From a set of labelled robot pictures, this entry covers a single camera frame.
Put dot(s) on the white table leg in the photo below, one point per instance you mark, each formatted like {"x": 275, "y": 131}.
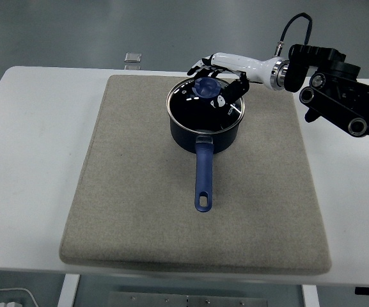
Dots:
{"x": 68, "y": 291}
{"x": 310, "y": 297}

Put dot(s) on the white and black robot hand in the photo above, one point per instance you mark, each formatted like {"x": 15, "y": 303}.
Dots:
{"x": 245, "y": 65}

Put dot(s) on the grey metal plate with screws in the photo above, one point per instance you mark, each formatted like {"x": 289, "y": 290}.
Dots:
{"x": 187, "y": 301}

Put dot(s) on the white power adapter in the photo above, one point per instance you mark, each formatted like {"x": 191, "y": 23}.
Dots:
{"x": 10, "y": 304}

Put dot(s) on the small clear square floor plate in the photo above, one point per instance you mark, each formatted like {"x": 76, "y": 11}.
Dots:
{"x": 133, "y": 57}

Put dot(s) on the beige fabric mat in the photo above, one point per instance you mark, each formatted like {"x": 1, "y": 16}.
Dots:
{"x": 139, "y": 198}

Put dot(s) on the glass pot lid blue knob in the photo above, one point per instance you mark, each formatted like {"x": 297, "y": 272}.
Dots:
{"x": 193, "y": 115}

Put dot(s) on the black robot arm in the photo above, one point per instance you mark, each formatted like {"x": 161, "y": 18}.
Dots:
{"x": 334, "y": 104}

